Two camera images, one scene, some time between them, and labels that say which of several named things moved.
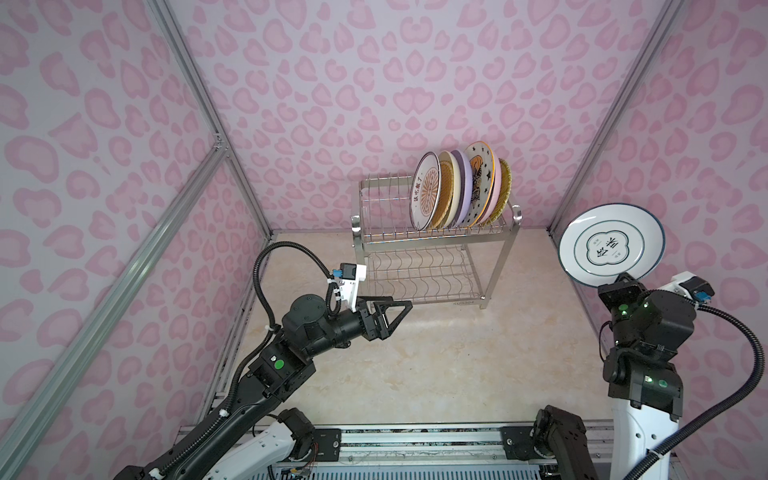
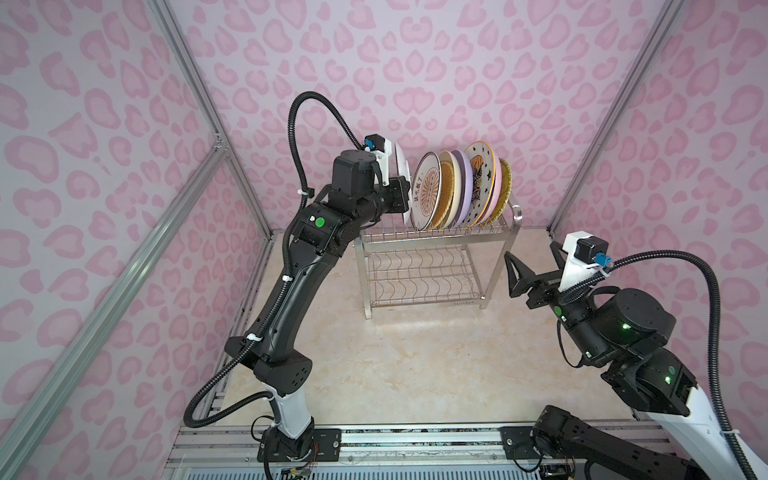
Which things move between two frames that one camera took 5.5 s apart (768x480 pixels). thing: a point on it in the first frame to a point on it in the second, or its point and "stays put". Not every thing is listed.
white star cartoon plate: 483,176 stays put
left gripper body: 368,330 to 393,198
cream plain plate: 448,157 stays put
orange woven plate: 446,195 stays put
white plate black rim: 603,241 to 403,170
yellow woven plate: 506,193 stays put
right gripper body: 621,296 to 548,292
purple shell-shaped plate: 466,189 stays put
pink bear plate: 496,192 stays put
